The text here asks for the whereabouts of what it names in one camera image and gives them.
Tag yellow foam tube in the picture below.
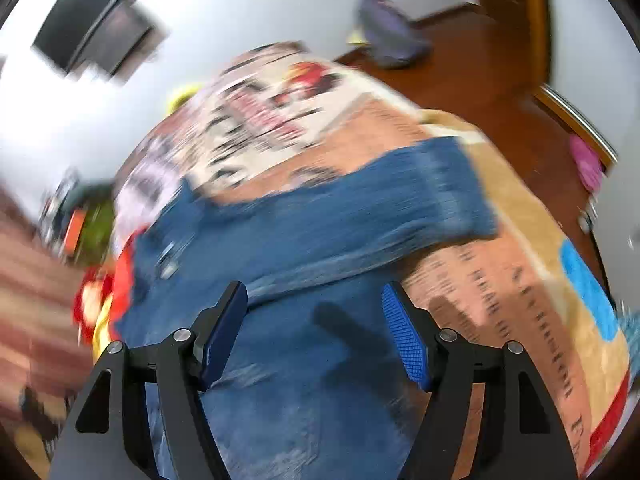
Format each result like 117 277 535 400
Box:
165 82 202 114

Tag pink cloth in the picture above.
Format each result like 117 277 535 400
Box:
567 134 606 193

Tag grey backpack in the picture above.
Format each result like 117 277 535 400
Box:
354 0 433 70

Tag printed blanket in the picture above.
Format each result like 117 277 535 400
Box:
75 42 631 478

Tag blue denim jeans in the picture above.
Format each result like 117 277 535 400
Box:
107 136 498 480

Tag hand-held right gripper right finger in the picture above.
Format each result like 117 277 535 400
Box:
381 281 581 480

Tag yellow garment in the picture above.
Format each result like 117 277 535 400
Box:
91 300 122 361

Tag small black wall monitor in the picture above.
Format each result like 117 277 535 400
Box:
70 2 168 83

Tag orange box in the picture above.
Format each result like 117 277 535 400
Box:
65 210 89 256

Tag striped brown curtain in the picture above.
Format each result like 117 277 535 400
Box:
0 185 101 461

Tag green patterned cloth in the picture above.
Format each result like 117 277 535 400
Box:
80 200 119 266

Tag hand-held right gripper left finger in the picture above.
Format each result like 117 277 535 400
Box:
48 281 249 480

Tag pile of clutter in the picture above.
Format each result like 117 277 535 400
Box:
40 170 83 241

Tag black wall television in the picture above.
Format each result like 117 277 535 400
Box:
31 0 151 73

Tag red garment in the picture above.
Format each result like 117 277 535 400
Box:
72 232 147 346

